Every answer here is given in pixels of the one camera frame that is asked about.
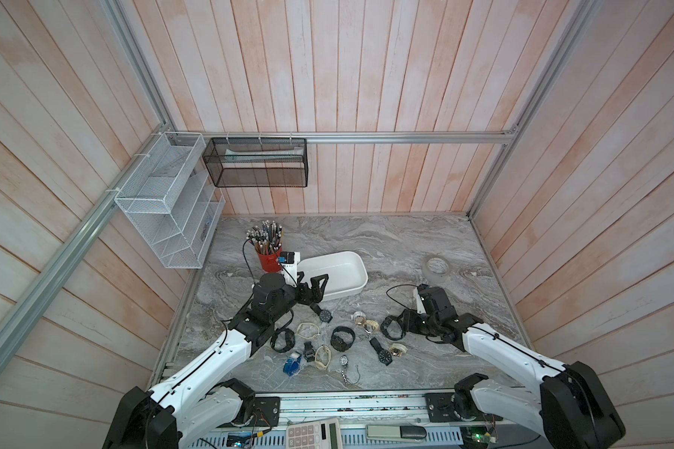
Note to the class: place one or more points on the large black digital watch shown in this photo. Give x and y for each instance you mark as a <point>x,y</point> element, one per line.
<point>342,338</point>

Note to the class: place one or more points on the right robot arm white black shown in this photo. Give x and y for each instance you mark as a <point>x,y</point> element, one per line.
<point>564,403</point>

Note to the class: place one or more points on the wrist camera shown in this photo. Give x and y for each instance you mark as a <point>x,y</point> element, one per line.
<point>419,298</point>
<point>289,262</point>

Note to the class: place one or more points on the white calculator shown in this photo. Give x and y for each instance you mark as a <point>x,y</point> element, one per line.
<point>322,434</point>

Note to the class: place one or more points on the gold bracelet watch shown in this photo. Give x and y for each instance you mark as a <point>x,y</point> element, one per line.
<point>370,326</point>

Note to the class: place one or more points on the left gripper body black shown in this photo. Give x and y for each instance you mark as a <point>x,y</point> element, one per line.
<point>296,293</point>

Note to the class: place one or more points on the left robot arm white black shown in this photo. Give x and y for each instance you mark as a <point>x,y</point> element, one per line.
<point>199,398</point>

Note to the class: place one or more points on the white storage box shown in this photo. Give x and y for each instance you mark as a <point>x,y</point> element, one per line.
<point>346,270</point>

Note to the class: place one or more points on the silver chain pocket watch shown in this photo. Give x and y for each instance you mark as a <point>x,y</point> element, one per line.
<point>346,370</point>

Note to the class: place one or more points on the black watch green dial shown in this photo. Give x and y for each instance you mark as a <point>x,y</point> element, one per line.
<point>384,355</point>

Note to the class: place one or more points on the aluminium front frame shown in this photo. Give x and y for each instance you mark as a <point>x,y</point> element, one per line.
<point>359,403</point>

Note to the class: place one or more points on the silver rose gold watch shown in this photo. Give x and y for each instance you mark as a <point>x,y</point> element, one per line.
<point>359,318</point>

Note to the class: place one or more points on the white wire mesh shelf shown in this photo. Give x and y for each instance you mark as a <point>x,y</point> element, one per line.
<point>169,199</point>

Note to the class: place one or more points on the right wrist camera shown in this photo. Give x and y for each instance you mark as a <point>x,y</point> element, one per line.
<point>419,298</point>

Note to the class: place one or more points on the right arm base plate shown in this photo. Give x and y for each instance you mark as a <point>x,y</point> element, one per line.
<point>454,407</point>

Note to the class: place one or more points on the blue transparent watch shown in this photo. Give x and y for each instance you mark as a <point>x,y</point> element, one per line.
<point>294,364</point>

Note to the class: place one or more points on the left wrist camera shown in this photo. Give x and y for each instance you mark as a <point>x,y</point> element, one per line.
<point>289,262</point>

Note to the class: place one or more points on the cream gold watch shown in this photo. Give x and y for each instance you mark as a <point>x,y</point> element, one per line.
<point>398,350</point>

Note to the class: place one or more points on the red pencil cup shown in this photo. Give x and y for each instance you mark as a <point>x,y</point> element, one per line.
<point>270,263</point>

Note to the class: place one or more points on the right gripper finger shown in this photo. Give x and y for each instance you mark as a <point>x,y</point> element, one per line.
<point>396,335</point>
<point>393,319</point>

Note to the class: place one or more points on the aluminium rail left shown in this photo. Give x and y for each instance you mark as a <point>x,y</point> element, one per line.
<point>42,291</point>

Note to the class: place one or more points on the black analog watch near box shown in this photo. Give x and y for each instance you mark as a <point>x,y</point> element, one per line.
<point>324,315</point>

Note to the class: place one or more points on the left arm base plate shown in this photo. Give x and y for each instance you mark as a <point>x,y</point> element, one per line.
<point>262,412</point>

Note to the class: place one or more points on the small black strap watch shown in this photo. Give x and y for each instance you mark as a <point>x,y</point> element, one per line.
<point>309,352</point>

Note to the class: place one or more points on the black mesh basket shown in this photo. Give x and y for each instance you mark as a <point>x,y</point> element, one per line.
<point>257,162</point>

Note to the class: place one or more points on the clear tape roll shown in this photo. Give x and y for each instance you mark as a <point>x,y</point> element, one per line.
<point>437,266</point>

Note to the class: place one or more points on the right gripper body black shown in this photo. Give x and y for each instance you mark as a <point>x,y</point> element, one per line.
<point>416,323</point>

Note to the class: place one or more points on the aluminium rail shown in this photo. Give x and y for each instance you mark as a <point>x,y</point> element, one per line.
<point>408,137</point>
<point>42,291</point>

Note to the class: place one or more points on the aluminium rail back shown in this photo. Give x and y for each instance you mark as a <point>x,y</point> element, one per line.
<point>408,137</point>

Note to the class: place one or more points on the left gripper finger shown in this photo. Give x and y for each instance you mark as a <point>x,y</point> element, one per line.
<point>304,293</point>
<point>318,286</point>

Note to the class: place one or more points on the black chunky watch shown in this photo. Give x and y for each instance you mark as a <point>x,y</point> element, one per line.
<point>393,329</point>
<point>283,341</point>

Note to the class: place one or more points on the grey black stapler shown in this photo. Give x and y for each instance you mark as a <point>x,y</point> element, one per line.
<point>388,433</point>

